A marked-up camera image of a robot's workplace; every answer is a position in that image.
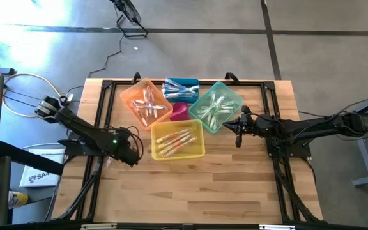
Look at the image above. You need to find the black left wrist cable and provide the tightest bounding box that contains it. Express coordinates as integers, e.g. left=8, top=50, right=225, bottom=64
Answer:
left=125, top=125, right=144, bottom=158

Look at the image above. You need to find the yellow extension cable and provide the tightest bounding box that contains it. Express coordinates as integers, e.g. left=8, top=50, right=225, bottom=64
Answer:
left=1, top=72, right=64, bottom=118

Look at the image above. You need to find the black diagonal rig beam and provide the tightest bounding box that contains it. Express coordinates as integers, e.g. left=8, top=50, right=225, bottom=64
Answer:
left=0, top=140, right=66, bottom=176

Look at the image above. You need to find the black fan power cable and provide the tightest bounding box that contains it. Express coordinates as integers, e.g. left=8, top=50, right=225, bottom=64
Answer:
left=66, top=34, right=124, bottom=96

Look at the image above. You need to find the pink plastic bin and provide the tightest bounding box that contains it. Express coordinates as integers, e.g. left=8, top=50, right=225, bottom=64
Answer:
left=170, top=101, right=191, bottom=122

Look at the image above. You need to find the blue opaque plastic bin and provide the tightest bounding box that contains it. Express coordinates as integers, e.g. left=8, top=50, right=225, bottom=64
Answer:
left=162, top=77, right=201, bottom=104

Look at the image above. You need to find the black rig crossbar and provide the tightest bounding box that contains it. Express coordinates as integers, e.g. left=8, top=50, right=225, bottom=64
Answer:
left=0, top=222, right=368, bottom=230

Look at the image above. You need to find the black floor fan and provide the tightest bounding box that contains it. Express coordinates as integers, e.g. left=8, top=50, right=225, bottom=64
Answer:
left=109, top=0, right=149, bottom=39

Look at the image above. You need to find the white printed cardboard box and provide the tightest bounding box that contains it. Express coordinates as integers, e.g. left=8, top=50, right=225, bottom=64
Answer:
left=19, top=146, right=67, bottom=188

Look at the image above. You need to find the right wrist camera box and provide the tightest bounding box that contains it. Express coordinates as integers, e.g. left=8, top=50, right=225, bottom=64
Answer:
left=241, top=116, right=255, bottom=134

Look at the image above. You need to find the silver aluminium extrusion piece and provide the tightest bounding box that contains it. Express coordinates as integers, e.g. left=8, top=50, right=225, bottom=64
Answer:
left=259, top=224, right=296, bottom=230
left=80, top=223, right=118, bottom=229

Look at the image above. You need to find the black floor cable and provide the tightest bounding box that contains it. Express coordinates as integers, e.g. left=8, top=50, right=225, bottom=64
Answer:
left=298, top=98, right=368, bottom=141

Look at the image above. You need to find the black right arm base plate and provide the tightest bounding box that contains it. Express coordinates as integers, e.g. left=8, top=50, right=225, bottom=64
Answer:
left=265, top=132, right=318, bottom=158

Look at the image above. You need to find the green translucent plastic bin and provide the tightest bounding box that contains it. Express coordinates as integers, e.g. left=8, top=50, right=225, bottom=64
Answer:
left=188, top=80, right=245, bottom=134

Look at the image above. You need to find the purple toothbrush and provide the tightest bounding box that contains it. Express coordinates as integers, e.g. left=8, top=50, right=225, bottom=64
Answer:
left=148, top=88, right=159, bottom=119
left=131, top=101, right=149, bottom=128

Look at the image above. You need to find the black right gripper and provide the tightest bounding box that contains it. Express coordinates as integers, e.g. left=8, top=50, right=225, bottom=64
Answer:
left=222, top=105, right=268, bottom=149

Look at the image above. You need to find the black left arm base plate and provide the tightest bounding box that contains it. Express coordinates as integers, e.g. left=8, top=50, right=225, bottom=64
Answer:
left=57, top=130, right=112, bottom=157

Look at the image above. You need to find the orange translucent plastic bin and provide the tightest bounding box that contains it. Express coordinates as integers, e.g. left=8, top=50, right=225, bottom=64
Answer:
left=119, top=78, right=174, bottom=131

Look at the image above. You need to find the yellow can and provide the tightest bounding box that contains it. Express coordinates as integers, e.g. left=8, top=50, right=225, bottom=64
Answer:
left=8, top=190, right=30, bottom=209

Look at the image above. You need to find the yellow translucent plastic bin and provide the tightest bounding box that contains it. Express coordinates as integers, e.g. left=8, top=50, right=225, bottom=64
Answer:
left=151, top=119, right=206, bottom=160

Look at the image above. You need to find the blue toothbrush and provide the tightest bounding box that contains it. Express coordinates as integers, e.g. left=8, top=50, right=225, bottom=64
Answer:
left=164, top=79, right=201, bottom=94
left=163, top=92, right=197, bottom=99
left=166, top=91, right=201, bottom=98
left=171, top=84, right=201, bottom=94
left=163, top=79, right=185, bottom=93
left=163, top=86, right=201, bottom=96

